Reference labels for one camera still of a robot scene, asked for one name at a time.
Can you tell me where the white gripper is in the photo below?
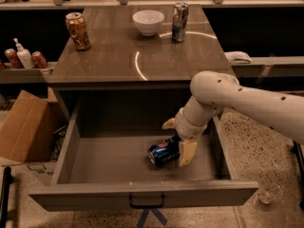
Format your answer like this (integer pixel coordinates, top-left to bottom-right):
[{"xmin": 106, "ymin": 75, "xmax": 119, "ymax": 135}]
[{"xmin": 161, "ymin": 108, "xmax": 207, "ymax": 167}]

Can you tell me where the blue pepsi can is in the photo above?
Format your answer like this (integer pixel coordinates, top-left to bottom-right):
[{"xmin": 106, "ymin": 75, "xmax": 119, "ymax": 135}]
[{"xmin": 148, "ymin": 135, "xmax": 181, "ymax": 166}]

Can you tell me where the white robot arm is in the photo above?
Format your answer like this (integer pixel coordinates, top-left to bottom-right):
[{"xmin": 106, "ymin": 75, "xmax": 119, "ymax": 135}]
[{"xmin": 162, "ymin": 71, "xmax": 304, "ymax": 167}]

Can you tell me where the grey open drawer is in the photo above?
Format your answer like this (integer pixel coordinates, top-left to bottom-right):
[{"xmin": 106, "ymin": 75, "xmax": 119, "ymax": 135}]
[{"xmin": 29, "ymin": 89, "xmax": 258, "ymax": 211}]

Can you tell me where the grey counter cabinet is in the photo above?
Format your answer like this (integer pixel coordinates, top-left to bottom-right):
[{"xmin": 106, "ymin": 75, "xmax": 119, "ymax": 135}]
[{"xmin": 48, "ymin": 5, "xmax": 233, "ymax": 116}]

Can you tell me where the tall silver energy can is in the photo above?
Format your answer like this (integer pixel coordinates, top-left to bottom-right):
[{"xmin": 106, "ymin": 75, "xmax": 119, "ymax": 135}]
[{"xmin": 172, "ymin": 2, "xmax": 189, "ymax": 43}]

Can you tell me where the gold orange soda can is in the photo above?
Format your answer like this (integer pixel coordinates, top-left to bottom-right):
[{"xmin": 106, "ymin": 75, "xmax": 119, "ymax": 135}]
[{"xmin": 66, "ymin": 12, "xmax": 91, "ymax": 50}]

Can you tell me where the red can right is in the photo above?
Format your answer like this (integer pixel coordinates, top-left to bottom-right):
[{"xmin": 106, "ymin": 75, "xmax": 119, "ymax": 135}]
[{"xmin": 32, "ymin": 51, "xmax": 48, "ymax": 68}]

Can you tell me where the red can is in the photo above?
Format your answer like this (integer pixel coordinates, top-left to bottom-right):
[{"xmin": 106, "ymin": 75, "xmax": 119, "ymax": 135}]
[
  {"xmin": 5, "ymin": 48, "xmax": 23, "ymax": 68},
  {"xmin": 32, "ymin": 51, "xmax": 48, "ymax": 68}
]

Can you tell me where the red can left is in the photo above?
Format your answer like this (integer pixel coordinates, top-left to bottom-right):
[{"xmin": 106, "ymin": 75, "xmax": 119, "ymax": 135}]
[{"xmin": 5, "ymin": 48, "xmax": 23, "ymax": 68}]

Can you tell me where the white folded cloth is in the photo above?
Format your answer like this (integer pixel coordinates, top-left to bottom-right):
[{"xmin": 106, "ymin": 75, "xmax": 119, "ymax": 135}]
[{"xmin": 225, "ymin": 51, "xmax": 252, "ymax": 64}]

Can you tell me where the clear drinking glass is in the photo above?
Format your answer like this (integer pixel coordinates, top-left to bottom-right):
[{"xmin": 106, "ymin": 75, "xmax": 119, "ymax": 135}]
[{"xmin": 257, "ymin": 182, "xmax": 283, "ymax": 205}]

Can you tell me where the white ceramic bowl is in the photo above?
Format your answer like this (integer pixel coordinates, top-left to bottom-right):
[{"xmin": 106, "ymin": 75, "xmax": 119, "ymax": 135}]
[{"xmin": 132, "ymin": 9, "xmax": 164, "ymax": 36}]

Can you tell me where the black bar right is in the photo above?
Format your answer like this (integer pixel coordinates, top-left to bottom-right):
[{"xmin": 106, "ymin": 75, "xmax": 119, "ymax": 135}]
[{"xmin": 292, "ymin": 142, "xmax": 304, "ymax": 211}]

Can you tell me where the black bar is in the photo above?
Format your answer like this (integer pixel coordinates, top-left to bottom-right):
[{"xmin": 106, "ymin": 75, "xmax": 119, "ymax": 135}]
[
  {"xmin": 292, "ymin": 142, "xmax": 304, "ymax": 211},
  {"xmin": 0, "ymin": 167, "xmax": 12, "ymax": 228}
]

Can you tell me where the brown cardboard box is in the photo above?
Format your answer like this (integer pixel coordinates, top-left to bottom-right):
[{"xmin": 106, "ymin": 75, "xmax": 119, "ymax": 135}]
[{"xmin": 0, "ymin": 86, "xmax": 69, "ymax": 163}]

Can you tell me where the white pump bottle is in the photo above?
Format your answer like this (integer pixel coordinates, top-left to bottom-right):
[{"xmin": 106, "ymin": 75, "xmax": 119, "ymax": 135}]
[{"xmin": 13, "ymin": 38, "xmax": 35, "ymax": 68}]

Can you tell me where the black bar left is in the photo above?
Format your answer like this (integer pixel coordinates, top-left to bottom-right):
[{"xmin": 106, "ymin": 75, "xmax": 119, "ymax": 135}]
[{"xmin": 0, "ymin": 167, "xmax": 12, "ymax": 228}]

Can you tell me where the black drawer handle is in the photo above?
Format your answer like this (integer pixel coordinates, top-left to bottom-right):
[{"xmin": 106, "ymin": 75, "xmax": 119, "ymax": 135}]
[{"xmin": 128, "ymin": 194, "xmax": 165, "ymax": 209}]

